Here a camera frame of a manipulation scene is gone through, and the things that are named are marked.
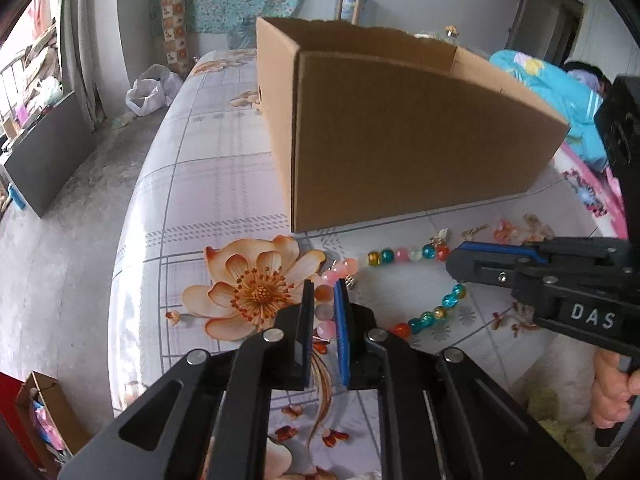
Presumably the floral bed sheet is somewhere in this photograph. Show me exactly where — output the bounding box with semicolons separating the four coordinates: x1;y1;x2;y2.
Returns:
107;52;611;477

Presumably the white plastic bag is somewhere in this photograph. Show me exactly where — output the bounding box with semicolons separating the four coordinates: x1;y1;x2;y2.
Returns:
125;64;183;117

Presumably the dark grey cabinet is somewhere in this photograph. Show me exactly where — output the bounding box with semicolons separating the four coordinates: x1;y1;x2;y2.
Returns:
1;92;96;218

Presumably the colourful bead bracelet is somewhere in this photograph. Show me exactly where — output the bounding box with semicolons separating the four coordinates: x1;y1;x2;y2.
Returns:
365;242;469;340

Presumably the right hand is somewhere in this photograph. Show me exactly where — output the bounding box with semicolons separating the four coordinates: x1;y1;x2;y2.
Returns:
590;349;640;429

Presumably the pink floral blanket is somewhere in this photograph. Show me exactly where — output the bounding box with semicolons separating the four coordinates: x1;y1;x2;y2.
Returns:
552;143;628;240

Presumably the small figurine bottle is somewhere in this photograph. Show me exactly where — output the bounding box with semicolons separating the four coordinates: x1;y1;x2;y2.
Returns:
445;25;459;44

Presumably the grey curtain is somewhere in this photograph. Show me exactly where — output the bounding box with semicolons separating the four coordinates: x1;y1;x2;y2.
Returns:
55;0;124;129

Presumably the patterned rolled mat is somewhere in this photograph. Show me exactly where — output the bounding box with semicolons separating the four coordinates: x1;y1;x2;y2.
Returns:
160;0;190;77

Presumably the small cardboard box on floor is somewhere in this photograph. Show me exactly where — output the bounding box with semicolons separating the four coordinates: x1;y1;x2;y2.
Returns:
14;372;91;478

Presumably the brown cardboard box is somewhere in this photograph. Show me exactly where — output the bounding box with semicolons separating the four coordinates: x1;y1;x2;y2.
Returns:
257;18;568;232

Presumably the blue cartoon blanket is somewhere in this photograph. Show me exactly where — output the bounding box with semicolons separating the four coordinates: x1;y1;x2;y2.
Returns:
489;50;612;172

